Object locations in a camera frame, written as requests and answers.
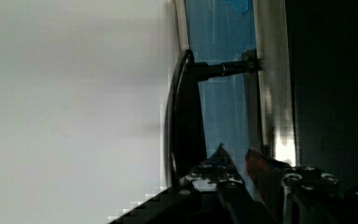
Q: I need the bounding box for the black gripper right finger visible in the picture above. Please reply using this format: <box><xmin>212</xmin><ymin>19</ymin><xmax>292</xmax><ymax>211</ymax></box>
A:
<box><xmin>245</xmin><ymin>149</ymin><xmax>338</xmax><ymax>202</ymax></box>

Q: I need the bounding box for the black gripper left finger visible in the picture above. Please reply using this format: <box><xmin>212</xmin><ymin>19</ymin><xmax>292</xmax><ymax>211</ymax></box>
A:
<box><xmin>179</xmin><ymin>144</ymin><xmax>248</xmax><ymax>195</ymax></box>

